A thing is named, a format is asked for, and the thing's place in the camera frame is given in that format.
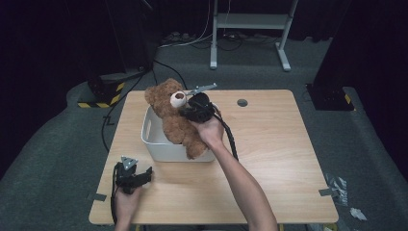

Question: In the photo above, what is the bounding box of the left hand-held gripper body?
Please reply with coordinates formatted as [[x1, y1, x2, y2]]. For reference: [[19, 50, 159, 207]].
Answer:
[[114, 155, 144, 195]]

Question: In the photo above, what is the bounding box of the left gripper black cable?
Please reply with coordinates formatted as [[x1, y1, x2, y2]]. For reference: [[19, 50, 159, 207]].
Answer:
[[109, 163, 119, 225]]

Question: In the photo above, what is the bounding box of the grey tape strip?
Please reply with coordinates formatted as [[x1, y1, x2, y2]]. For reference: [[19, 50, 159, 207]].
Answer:
[[318, 187, 339, 197], [88, 192, 108, 203]]

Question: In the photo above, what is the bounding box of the person's left hand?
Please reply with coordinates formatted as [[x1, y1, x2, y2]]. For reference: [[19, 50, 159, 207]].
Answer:
[[114, 185, 144, 223]]

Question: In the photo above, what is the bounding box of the brown teddy bear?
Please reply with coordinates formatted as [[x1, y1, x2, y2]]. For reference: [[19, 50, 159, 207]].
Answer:
[[143, 77, 210, 161]]

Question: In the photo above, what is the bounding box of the crumpled white paper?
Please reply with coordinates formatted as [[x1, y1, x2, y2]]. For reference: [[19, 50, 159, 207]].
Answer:
[[348, 207, 368, 222]]

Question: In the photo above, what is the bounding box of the white floor cable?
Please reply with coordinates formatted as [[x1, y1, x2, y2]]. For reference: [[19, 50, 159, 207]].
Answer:
[[158, 0, 214, 49]]

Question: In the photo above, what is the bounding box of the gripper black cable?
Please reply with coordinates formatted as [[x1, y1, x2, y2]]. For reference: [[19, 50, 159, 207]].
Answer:
[[212, 109, 241, 162], [109, 163, 119, 225]]

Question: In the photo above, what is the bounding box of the crumpled clear plastic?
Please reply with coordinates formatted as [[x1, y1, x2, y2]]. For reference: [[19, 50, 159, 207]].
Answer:
[[324, 172, 349, 207]]

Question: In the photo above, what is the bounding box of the grey metal stand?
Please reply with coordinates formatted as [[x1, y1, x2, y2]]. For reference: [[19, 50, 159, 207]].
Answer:
[[209, 0, 300, 72]]

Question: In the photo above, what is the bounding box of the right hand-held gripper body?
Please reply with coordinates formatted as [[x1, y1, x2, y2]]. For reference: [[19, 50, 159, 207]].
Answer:
[[183, 82, 218, 124]]

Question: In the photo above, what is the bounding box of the person's right hand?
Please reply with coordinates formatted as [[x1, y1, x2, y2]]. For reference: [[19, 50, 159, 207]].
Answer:
[[189, 115, 225, 151]]

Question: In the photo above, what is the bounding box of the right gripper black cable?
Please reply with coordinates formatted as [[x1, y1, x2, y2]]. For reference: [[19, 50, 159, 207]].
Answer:
[[212, 109, 241, 162]]

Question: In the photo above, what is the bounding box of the black power strip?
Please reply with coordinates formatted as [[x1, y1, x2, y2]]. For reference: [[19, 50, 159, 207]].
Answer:
[[161, 31, 194, 45]]

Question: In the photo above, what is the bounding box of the black yellow striped stand base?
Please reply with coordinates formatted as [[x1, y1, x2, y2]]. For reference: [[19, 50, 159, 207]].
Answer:
[[305, 83, 356, 113], [77, 70, 152, 110]]

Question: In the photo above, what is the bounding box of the white plastic storage bin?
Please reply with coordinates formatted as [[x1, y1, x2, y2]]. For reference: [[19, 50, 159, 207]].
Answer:
[[140, 103, 219, 163]]

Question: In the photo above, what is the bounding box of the black floor cable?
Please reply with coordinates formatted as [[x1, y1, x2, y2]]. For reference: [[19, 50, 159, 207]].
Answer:
[[101, 59, 189, 152]]

